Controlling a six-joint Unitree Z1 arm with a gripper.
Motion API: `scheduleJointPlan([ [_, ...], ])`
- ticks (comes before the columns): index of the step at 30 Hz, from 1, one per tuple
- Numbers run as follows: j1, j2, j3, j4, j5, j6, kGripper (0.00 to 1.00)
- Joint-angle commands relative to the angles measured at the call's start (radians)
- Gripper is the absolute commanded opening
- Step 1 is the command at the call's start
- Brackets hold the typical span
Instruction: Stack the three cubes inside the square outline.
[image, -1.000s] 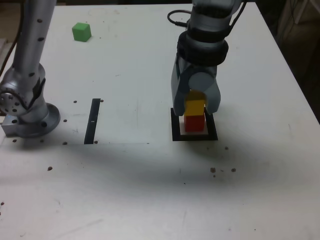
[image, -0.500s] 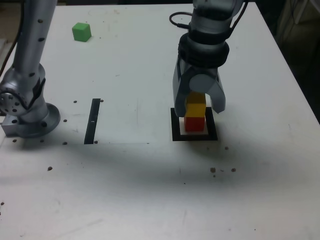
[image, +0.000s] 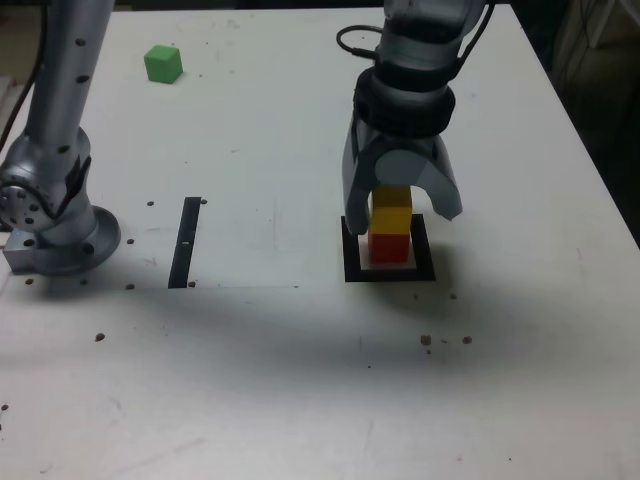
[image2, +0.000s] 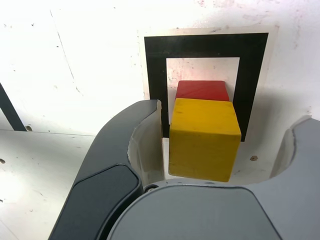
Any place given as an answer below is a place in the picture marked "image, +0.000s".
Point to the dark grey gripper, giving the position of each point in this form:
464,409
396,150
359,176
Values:
405,142

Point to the yellow cube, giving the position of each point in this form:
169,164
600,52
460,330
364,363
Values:
392,220

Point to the red cube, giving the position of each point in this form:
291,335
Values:
390,250

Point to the green cube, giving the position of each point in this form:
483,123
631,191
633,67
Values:
162,65

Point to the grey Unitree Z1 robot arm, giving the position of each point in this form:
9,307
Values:
65,100

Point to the black tape square outline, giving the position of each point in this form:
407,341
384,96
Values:
425,260

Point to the black tape strip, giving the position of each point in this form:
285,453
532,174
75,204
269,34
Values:
184,240

